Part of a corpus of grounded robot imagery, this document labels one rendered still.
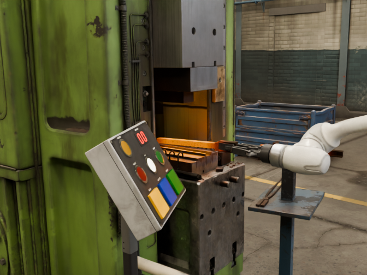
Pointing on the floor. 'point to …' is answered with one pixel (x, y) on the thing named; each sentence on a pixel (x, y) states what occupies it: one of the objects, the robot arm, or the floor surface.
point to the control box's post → (129, 249)
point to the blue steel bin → (278, 121)
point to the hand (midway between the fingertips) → (228, 146)
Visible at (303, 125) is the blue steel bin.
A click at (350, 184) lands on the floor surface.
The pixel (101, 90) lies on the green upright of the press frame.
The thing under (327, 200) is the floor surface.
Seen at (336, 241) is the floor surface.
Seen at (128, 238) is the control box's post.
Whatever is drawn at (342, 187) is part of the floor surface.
